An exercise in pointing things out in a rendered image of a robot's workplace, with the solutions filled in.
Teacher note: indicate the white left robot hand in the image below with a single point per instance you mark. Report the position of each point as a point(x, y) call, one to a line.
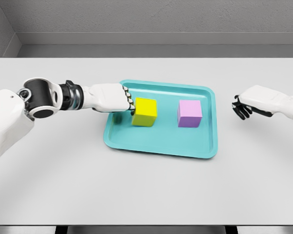
point(108, 97)

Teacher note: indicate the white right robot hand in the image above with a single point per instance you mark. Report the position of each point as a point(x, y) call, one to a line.
point(261, 98)

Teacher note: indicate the yellow cube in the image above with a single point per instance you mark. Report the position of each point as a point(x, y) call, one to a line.
point(145, 111)

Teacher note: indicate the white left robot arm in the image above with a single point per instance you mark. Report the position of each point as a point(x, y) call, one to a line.
point(7, 114)

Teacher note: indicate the teal tray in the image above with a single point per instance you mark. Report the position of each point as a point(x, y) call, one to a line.
point(161, 136)

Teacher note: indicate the pink cube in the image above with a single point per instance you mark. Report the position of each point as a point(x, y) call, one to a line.
point(189, 113)

